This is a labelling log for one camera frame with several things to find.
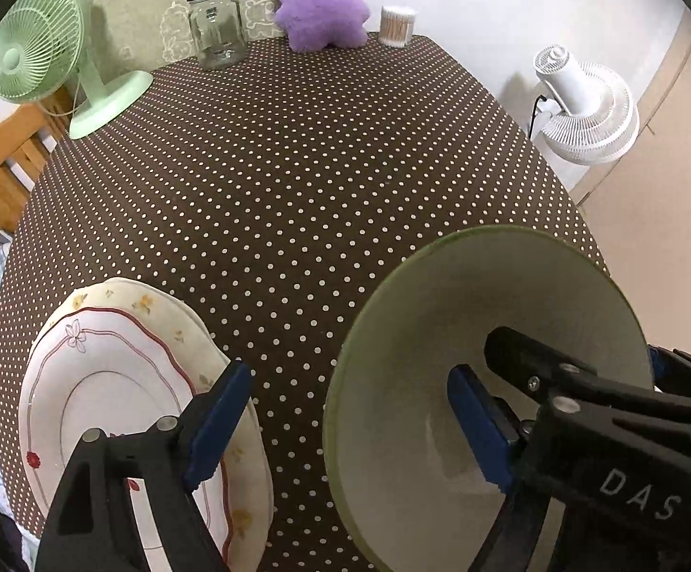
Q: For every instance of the cotton swab container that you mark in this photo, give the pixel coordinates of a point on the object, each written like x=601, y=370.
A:
x=398, y=27

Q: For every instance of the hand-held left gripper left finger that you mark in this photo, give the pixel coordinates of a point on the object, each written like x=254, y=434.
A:
x=217, y=423

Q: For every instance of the brown polka dot tablecloth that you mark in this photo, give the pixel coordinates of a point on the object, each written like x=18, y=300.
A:
x=292, y=190

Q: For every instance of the purple plush toy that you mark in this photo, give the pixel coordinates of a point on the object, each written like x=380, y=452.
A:
x=321, y=6

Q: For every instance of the wooden headboard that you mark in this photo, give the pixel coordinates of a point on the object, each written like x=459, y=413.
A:
x=0, y=173

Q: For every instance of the green desk fan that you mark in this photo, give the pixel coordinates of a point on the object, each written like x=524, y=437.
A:
x=30, y=41

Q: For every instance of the white fan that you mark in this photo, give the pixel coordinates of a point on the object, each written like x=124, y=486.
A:
x=590, y=107

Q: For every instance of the floral ceramic bowl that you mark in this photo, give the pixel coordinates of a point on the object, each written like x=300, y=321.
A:
x=417, y=333

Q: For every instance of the green patterned board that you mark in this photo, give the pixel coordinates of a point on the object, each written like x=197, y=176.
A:
x=143, y=0

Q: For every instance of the scalloped yellow floral plate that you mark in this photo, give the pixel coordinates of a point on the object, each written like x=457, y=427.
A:
x=143, y=301

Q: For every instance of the beige door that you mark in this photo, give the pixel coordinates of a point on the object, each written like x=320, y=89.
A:
x=667, y=220

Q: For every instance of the glass jar with dark lid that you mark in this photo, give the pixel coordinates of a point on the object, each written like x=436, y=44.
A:
x=217, y=30

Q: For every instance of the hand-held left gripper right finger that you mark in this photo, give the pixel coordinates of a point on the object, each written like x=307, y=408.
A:
x=476, y=429

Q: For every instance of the red rimmed white plate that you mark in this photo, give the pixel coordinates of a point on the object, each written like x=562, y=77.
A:
x=101, y=369

